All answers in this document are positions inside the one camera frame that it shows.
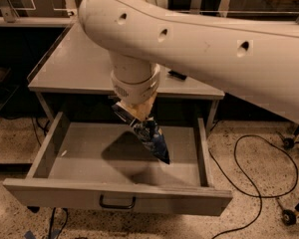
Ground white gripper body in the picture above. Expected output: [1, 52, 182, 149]
[111, 64, 160, 105]

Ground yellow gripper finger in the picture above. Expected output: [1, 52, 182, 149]
[120, 93, 156, 121]

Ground blue chip bag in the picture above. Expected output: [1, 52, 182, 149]
[112, 102, 170, 164]

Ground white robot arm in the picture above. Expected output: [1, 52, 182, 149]
[78, 0, 299, 124]

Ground black snack bag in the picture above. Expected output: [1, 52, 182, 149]
[168, 70, 187, 81]

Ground grey open top drawer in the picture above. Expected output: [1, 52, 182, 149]
[3, 113, 232, 216]

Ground grey metal cabinet table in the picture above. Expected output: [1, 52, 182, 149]
[28, 19, 224, 130]

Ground wheeled cart base upper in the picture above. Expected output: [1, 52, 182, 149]
[278, 125, 299, 149]

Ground wheeled cart base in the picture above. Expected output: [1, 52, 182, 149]
[278, 125, 299, 149]
[276, 198, 299, 226]

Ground wheeled cart base lower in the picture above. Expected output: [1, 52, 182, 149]
[276, 198, 299, 226]

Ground black drawer handle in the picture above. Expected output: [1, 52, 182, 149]
[99, 194, 136, 210]

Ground black floor cable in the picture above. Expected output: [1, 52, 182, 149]
[207, 134, 299, 239]

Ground black cables under drawer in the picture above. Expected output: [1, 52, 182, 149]
[47, 207, 70, 239]

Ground grey counter rail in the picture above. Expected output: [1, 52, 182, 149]
[0, 17, 76, 28]

